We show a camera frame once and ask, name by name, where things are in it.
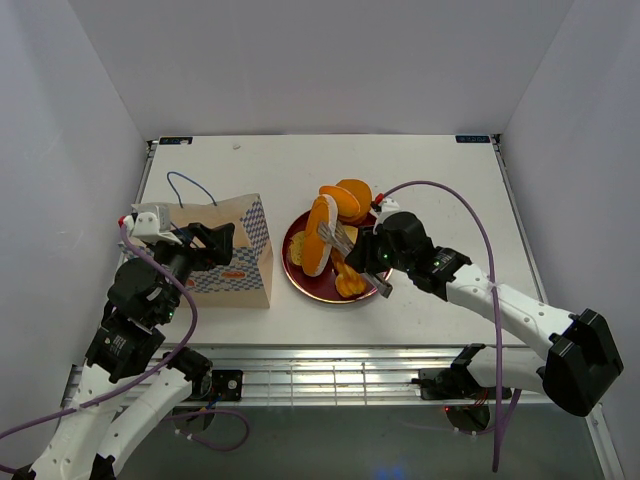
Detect green speckled bread slice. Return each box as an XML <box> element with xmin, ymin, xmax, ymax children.
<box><xmin>287</xmin><ymin>231</ymin><xmax>305</xmax><ymax>267</ymax></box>

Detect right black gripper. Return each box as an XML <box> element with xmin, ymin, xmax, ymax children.
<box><xmin>344</xmin><ymin>225</ymin><xmax>412</xmax><ymax>275</ymax></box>

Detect dark red round plate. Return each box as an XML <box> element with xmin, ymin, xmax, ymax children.
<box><xmin>281</xmin><ymin>211</ymin><xmax>378</xmax><ymax>305</ymax></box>

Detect metal serving tongs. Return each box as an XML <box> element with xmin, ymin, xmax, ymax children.
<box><xmin>317</xmin><ymin>221</ymin><xmax>393</xmax><ymax>298</ymax></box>

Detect purple cable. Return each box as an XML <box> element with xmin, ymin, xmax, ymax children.
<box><xmin>382</xmin><ymin>179</ymin><xmax>524</xmax><ymax>474</ymax></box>
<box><xmin>0</xmin><ymin>229</ymin><xmax>251</xmax><ymax>474</ymax></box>

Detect orange round bun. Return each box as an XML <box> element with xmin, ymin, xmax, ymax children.
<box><xmin>337</xmin><ymin>179</ymin><xmax>373</xmax><ymax>225</ymax></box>
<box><xmin>319</xmin><ymin>185</ymin><xmax>360</xmax><ymax>218</ymax></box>

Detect paper bag with blue checks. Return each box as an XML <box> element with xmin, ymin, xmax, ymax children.
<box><xmin>108</xmin><ymin>193</ymin><xmax>273</xmax><ymax>323</ymax></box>

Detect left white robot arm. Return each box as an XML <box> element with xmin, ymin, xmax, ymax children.
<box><xmin>12</xmin><ymin>213</ymin><xmax>235</xmax><ymax>479</ymax></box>

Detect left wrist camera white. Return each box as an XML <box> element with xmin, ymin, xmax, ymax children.
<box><xmin>118</xmin><ymin>203</ymin><xmax>177</xmax><ymax>243</ymax></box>

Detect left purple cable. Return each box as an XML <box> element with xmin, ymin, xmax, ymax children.
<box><xmin>0</xmin><ymin>229</ymin><xmax>251</xmax><ymax>474</ymax></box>

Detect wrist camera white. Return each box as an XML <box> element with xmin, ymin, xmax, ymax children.
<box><xmin>372</xmin><ymin>197</ymin><xmax>401</xmax><ymax>226</ymax></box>
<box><xmin>118</xmin><ymin>203</ymin><xmax>177</xmax><ymax>243</ymax></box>

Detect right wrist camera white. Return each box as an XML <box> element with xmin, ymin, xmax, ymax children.
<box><xmin>372</xmin><ymin>197</ymin><xmax>401</xmax><ymax>226</ymax></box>

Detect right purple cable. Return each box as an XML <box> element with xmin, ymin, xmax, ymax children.
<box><xmin>382</xmin><ymin>179</ymin><xmax>524</xmax><ymax>474</ymax></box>

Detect long orange bread loaf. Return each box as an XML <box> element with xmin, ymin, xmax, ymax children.
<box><xmin>302</xmin><ymin>194</ymin><xmax>338</xmax><ymax>277</ymax></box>

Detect aluminium frame rail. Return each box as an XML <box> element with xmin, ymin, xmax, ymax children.
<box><xmin>62</xmin><ymin>344</ymin><xmax>601</xmax><ymax>409</ymax></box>

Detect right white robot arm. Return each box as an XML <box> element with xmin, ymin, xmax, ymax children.
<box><xmin>346</xmin><ymin>211</ymin><xmax>624</xmax><ymax>417</ymax></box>

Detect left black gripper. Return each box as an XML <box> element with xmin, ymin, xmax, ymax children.
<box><xmin>148</xmin><ymin>220</ymin><xmax>236</xmax><ymax>321</ymax></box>

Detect orange twisted bread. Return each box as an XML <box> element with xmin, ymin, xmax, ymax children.
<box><xmin>331</xmin><ymin>249</ymin><xmax>367</xmax><ymax>298</ymax></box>

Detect yellow flat bread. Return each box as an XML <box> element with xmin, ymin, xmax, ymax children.
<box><xmin>339</xmin><ymin>224</ymin><xmax>359</xmax><ymax>244</ymax></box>

